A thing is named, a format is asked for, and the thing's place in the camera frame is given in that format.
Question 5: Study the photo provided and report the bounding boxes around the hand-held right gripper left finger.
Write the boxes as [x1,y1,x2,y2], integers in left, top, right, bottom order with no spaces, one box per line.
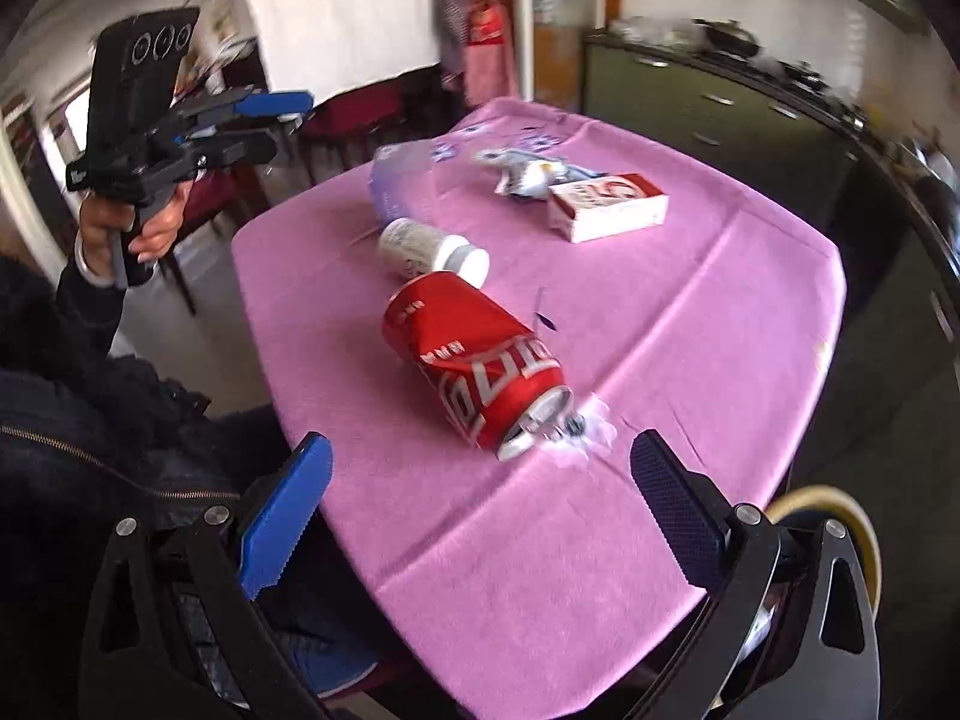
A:
[79,431,335,720]

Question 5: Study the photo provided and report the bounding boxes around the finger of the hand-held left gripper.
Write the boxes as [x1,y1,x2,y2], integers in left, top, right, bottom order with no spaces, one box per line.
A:
[178,88,314,125]
[183,130,279,169]

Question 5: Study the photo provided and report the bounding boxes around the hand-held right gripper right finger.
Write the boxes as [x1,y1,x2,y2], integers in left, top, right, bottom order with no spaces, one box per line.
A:
[630,430,882,720]

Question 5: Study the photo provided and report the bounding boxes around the purple translucent box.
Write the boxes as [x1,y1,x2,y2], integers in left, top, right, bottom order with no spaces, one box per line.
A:
[367,142,445,227]

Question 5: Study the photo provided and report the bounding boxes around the blue bin with yellow rim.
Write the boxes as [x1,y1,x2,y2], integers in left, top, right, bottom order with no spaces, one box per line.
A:
[765,486,887,620]

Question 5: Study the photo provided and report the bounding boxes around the white pill bottle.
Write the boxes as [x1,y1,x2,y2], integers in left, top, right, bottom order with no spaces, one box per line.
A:
[377,217,491,287]

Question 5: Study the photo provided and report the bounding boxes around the red soda can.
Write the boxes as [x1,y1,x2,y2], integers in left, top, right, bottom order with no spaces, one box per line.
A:
[382,274,575,464]

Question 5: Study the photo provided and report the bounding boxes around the red and white carton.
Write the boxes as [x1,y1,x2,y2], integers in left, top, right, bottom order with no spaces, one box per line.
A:
[546,172,670,244]

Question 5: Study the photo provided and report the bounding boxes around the person's left forearm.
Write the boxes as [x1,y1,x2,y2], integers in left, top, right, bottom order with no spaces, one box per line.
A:
[56,244,130,365]

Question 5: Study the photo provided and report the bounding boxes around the person's left hand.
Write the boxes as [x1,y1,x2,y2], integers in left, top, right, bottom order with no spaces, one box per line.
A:
[75,190,189,284]

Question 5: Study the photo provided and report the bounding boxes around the red wooden chair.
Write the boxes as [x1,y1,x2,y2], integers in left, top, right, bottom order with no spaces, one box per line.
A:
[296,82,412,182]

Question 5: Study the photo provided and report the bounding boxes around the white hanging sheet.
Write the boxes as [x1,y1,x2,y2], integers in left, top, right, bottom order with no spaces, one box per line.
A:
[232,0,451,102]

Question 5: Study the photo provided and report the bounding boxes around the pink floral tablecloth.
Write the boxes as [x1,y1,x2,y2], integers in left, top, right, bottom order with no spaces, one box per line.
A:
[231,96,848,720]

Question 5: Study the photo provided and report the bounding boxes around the person's dark jacket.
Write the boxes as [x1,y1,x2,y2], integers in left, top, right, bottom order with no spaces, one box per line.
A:
[0,255,316,720]

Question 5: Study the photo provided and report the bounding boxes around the red checked apron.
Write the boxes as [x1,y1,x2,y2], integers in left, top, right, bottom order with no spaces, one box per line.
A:
[435,0,520,110]

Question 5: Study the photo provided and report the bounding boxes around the printed glass sliding door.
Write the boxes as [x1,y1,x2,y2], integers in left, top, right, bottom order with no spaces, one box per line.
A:
[525,0,625,102]

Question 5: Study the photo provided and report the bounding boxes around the green base cabinets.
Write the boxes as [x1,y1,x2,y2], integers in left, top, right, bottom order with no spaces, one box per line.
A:
[581,15,960,481]

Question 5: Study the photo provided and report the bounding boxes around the white bracelet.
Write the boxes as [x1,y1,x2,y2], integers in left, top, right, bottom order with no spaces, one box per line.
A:
[73,236,113,287]

